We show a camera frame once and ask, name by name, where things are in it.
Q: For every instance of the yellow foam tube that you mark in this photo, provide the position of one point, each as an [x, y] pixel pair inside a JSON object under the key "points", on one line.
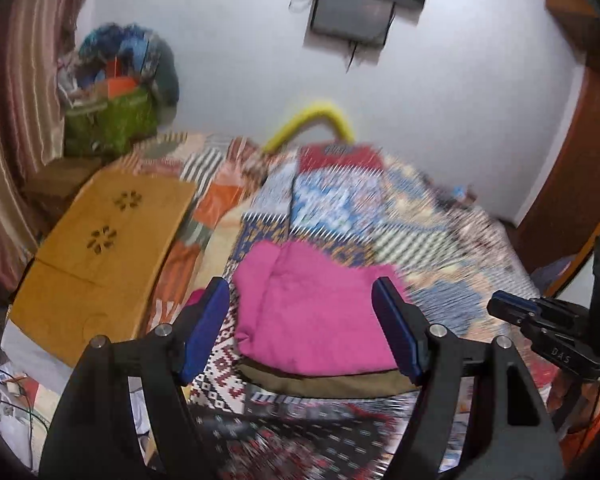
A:
{"points": [[305, 112]]}

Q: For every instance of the brown wooden door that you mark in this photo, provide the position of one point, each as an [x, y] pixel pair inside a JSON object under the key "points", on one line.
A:
{"points": [[570, 160]]}

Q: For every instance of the wooden lap table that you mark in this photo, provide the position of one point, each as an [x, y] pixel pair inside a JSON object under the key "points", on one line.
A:
{"points": [[95, 260]]}

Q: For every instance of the striped brown curtain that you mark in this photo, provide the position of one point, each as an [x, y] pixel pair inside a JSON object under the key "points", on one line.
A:
{"points": [[20, 110]]}

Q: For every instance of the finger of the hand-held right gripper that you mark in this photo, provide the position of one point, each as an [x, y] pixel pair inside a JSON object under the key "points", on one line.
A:
{"points": [[530, 304], [510, 312]]}

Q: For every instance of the olive green pants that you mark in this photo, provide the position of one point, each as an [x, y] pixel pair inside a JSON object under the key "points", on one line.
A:
{"points": [[330, 386]]}

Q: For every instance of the pink pants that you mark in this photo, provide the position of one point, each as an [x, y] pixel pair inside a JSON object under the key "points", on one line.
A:
{"points": [[310, 310]]}

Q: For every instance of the patchwork printed blanket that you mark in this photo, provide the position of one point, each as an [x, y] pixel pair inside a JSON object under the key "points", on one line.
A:
{"points": [[355, 210]]}

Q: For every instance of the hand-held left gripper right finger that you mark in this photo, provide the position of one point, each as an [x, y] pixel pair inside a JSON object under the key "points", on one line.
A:
{"points": [[397, 330]]}

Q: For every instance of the pile of blue clothes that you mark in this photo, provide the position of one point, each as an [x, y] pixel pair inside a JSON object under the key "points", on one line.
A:
{"points": [[125, 50]]}

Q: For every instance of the brown nightstand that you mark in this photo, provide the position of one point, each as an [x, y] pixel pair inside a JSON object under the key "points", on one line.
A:
{"points": [[55, 185]]}

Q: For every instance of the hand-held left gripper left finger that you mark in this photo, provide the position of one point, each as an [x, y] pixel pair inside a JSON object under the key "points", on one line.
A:
{"points": [[207, 330]]}

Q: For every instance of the grey wall-mounted box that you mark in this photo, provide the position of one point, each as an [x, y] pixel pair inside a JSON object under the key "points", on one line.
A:
{"points": [[350, 12]]}

